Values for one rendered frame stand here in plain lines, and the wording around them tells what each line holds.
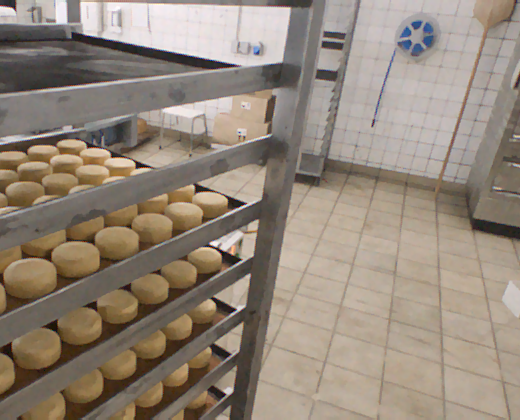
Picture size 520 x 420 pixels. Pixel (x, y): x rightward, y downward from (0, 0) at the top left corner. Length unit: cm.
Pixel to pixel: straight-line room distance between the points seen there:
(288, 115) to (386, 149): 519
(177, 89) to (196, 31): 562
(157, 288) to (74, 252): 15
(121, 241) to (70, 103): 20
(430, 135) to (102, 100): 544
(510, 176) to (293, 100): 428
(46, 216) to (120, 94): 12
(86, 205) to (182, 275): 26
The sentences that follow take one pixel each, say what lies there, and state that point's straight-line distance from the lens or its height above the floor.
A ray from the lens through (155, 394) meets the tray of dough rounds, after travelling 76.
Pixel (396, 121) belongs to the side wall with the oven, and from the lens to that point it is 576.
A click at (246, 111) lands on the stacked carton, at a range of 559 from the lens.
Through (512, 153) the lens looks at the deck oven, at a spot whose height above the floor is 72.
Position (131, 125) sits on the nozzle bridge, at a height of 113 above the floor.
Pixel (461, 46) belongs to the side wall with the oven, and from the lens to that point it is 567.
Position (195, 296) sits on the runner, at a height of 141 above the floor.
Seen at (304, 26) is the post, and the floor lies 174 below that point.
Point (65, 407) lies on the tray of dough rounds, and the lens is 65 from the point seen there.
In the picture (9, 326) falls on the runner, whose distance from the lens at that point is 46.
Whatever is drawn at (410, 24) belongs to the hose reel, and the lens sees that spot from 552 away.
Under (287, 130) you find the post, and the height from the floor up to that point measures 162.
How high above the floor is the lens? 178
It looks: 28 degrees down
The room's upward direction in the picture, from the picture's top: 5 degrees clockwise
